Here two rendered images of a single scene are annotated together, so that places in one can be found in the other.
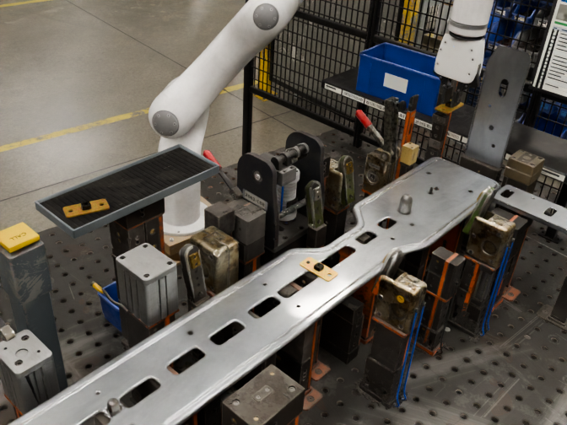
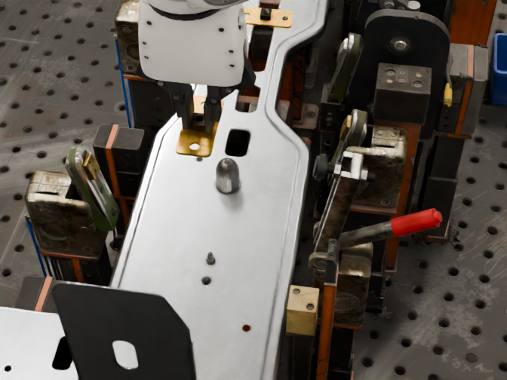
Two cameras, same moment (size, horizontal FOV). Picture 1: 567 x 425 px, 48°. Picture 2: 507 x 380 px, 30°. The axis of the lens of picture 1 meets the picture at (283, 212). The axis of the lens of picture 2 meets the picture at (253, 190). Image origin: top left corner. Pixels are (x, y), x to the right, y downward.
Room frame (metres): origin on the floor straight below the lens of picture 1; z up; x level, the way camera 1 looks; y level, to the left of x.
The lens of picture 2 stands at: (2.05, -0.68, 1.98)
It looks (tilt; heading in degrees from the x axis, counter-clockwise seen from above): 51 degrees down; 150
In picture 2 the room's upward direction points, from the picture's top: 1 degrees counter-clockwise
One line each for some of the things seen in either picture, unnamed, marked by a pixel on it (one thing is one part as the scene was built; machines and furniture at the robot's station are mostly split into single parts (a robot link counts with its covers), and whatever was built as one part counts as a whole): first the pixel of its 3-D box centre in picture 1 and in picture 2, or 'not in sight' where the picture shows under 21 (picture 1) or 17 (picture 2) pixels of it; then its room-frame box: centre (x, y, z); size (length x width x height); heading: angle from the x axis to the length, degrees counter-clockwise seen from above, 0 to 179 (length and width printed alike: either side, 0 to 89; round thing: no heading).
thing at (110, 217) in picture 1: (132, 185); not in sight; (1.12, 0.32, 1.16); 0.37 x 0.14 x 0.02; 140
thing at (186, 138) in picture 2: (450, 104); (200, 122); (1.43, -0.39, 1.25); 0.08 x 0.04 x 0.01; 140
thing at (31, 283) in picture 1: (36, 329); not in sight; (0.92, 0.49, 0.92); 0.08 x 0.08 x 0.44; 50
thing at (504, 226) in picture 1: (479, 276); (80, 261); (1.26, -0.51, 0.87); 0.12 x 0.09 x 0.35; 50
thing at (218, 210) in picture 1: (218, 278); not in sight; (1.14, 0.14, 0.90); 0.05 x 0.05 x 0.40; 50
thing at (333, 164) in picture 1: (328, 223); (367, 224); (1.42, -0.13, 0.88); 0.11 x 0.09 x 0.37; 50
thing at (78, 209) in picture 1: (86, 206); not in sight; (1.02, 0.39, 1.17); 0.08 x 0.04 x 0.01; 120
